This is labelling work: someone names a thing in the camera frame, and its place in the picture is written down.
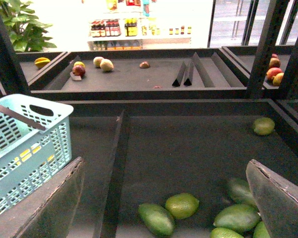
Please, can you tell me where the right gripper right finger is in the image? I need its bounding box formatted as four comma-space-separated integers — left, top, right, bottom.
246, 160, 298, 238

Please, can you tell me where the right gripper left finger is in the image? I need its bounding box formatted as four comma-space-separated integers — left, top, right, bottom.
0, 157, 84, 238

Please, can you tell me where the light blue plastic basket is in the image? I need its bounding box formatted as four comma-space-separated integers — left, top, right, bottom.
0, 94, 74, 215

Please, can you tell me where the brown basket handle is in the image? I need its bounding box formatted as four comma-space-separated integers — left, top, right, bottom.
0, 101, 47, 159

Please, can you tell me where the green mango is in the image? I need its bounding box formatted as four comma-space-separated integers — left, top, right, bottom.
138, 203, 175, 238
213, 204, 261, 234

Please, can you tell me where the green lime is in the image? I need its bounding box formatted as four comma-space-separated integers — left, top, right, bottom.
165, 193, 199, 219
253, 117, 275, 136

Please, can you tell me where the yellow starfruit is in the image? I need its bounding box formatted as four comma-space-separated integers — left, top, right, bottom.
34, 57, 50, 69

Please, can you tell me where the green potted plant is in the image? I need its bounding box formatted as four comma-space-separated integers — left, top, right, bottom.
0, 0, 57, 53

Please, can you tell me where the white grocery shelf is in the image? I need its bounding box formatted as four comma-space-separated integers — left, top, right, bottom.
85, 0, 192, 51

